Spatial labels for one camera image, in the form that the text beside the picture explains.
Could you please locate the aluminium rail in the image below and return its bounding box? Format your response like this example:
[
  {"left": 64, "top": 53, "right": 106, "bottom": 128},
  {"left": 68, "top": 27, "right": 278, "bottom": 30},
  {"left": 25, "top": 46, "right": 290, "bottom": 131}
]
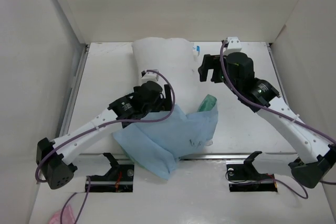
[
  {"left": 56, "top": 44, "right": 90, "bottom": 137},
  {"left": 79, "top": 153, "right": 297, "bottom": 160}
]

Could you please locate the aluminium left rail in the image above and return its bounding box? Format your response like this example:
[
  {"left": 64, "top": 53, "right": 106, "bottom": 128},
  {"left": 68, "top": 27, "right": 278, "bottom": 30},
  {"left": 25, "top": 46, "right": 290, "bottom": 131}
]
[{"left": 56, "top": 44, "right": 90, "bottom": 137}]

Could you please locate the aluminium front rail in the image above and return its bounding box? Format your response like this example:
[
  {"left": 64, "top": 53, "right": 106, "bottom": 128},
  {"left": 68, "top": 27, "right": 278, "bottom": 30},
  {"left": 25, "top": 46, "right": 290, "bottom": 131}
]
[{"left": 79, "top": 153, "right": 297, "bottom": 160}]

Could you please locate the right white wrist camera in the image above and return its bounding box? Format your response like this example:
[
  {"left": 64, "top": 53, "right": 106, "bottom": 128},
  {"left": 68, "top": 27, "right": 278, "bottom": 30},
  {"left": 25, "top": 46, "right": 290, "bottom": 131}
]
[{"left": 224, "top": 37, "right": 242, "bottom": 55}]

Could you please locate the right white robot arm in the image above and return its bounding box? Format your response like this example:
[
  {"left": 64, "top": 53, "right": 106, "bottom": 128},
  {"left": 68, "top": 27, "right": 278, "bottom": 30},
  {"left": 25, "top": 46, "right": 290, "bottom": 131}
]
[{"left": 198, "top": 52, "right": 335, "bottom": 188}]

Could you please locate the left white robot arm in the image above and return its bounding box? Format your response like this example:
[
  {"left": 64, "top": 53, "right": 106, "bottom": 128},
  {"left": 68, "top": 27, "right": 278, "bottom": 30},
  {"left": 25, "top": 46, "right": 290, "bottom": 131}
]
[{"left": 35, "top": 81, "right": 175, "bottom": 190}]

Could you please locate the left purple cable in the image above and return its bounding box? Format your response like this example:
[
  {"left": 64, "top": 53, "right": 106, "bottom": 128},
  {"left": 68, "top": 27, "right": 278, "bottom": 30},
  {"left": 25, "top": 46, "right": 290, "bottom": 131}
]
[{"left": 35, "top": 69, "right": 176, "bottom": 224}]

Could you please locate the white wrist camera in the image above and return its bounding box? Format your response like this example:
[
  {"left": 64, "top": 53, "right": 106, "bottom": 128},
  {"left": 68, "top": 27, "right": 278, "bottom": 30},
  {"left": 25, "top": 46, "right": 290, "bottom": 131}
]
[
  {"left": 140, "top": 70, "right": 160, "bottom": 83},
  {"left": 224, "top": 37, "right": 242, "bottom": 55}
]

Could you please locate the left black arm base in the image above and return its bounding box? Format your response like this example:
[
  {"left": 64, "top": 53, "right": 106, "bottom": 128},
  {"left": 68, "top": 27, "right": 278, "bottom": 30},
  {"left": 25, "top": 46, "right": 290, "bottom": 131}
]
[{"left": 85, "top": 153, "right": 134, "bottom": 193}]

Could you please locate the white pillow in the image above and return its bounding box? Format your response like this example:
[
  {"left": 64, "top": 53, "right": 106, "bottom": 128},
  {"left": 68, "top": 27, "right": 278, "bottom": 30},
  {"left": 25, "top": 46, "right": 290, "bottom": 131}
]
[{"left": 132, "top": 37, "right": 205, "bottom": 114}]

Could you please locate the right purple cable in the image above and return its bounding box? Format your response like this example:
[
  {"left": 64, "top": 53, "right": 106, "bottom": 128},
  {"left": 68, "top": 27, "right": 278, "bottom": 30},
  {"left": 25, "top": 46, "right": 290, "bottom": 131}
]
[{"left": 219, "top": 40, "right": 336, "bottom": 200}]

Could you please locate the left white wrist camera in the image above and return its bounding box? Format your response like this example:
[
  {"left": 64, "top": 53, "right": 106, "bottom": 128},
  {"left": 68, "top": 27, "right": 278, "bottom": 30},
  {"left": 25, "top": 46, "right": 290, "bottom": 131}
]
[{"left": 140, "top": 70, "right": 160, "bottom": 83}]

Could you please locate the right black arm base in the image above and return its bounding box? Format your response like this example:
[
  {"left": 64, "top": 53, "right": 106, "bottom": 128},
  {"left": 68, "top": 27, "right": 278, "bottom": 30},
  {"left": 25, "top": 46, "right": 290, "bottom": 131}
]
[{"left": 225, "top": 151, "right": 278, "bottom": 193}]

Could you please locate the light blue pillowcase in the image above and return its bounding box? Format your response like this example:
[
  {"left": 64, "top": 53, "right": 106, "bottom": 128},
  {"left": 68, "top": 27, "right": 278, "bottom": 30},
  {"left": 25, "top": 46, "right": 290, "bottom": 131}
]
[{"left": 113, "top": 95, "right": 218, "bottom": 180}]

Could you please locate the purple cable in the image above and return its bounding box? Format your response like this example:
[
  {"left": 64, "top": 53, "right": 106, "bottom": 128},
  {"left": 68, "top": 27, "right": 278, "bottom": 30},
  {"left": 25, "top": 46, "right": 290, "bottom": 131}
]
[
  {"left": 35, "top": 69, "right": 176, "bottom": 224},
  {"left": 219, "top": 40, "right": 336, "bottom": 200}
]

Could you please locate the pink cloth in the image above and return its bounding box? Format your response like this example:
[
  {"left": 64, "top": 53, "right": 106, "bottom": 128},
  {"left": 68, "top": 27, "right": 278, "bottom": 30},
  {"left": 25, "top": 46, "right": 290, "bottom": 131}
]
[{"left": 48, "top": 205, "right": 76, "bottom": 224}]

